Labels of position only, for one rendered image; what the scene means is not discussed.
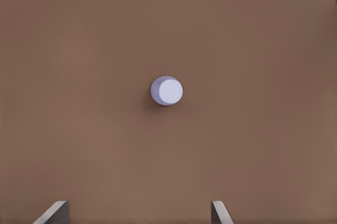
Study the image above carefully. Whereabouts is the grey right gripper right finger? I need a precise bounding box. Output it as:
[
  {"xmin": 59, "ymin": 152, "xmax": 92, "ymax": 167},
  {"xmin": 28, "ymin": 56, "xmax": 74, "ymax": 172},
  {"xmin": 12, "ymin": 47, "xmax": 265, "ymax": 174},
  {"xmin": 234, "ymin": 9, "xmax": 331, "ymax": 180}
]
[{"xmin": 211, "ymin": 200, "xmax": 233, "ymax": 224}]

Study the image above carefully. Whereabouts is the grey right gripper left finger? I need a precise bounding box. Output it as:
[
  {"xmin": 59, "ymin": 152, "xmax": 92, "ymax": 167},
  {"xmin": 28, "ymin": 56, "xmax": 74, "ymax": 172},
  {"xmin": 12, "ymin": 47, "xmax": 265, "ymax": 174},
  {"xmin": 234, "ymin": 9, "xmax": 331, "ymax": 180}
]
[{"xmin": 32, "ymin": 200, "xmax": 68, "ymax": 224}]

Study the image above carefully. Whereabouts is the pale lilac upturned cup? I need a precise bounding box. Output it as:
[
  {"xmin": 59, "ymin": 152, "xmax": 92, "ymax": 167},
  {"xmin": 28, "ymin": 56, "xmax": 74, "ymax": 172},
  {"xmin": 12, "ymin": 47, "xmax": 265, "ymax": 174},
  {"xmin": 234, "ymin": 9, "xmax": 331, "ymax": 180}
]
[{"xmin": 150, "ymin": 75, "xmax": 184, "ymax": 107}]

